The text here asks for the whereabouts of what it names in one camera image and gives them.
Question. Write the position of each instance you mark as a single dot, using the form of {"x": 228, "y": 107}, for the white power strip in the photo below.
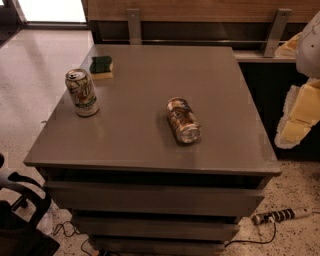
{"x": 281, "y": 215}

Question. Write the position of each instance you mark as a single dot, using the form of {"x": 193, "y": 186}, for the green yellow sponge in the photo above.
{"x": 101, "y": 67}

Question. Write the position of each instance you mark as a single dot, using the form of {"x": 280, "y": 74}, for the orange soda can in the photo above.
{"x": 183, "y": 121}

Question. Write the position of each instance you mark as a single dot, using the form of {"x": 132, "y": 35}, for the black office chair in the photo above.
{"x": 19, "y": 233}

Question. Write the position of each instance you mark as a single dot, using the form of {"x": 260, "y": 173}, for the metal bracket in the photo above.
{"x": 275, "y": 33}
{"x": 134, "y": 26}

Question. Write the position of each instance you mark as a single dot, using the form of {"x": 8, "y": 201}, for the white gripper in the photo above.
{"x": 310, "y": 50}

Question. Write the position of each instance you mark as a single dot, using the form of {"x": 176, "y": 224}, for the left metal bracket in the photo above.
{"x": 134, "y": 26}

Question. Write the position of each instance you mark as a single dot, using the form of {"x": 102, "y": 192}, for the white green soda can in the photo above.
{"x": 82, "y": 92}

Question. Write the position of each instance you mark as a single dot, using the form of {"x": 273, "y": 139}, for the right metal bracket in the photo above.
{"x": 275, "y": 33}

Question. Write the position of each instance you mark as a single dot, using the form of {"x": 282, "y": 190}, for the wooden wall shelf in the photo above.
{"x": 202, "y": 10}

